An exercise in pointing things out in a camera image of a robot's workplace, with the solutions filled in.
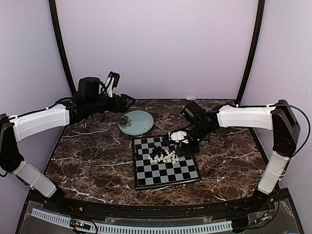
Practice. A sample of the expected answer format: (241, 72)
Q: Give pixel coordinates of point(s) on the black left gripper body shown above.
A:
(115, 107)

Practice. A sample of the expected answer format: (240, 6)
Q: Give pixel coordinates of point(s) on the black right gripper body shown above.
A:
(195, 148)

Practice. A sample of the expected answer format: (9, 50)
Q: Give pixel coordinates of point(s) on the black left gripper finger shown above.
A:
(128, 98)
(126, 105)

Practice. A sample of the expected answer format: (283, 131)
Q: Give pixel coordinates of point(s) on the black grey chessboard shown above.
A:
(156, 175)

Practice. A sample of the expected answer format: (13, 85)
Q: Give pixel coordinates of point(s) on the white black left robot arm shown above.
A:
(92, 97)

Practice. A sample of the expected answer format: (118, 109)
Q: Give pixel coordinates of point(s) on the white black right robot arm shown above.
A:
(275, 125)

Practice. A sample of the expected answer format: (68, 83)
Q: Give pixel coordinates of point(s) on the white chess pieces pile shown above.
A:
(165, 157)

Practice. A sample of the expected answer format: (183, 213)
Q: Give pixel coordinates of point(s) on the pale green flower plate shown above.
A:
(136, 123)

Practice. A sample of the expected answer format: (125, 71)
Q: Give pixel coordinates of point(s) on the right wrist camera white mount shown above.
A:
(178, 136)

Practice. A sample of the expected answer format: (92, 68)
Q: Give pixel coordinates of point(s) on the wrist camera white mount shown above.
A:
(178, 136)
(110, 83)

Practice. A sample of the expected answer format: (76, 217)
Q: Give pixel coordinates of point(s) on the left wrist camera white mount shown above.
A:
(110, 83)

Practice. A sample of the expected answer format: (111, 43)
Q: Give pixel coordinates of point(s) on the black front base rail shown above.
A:
(230, 209)

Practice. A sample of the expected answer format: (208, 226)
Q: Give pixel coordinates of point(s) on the left black frame post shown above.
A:
(60, 45)

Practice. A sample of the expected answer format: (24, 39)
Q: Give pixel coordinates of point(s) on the black frame post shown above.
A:
(60, 45)
(252, 51)

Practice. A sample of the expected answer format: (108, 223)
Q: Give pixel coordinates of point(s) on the white slotted cable duct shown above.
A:
(94, 227)

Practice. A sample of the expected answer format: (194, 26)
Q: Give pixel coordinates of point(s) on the right black frame post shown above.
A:
(252, 51)

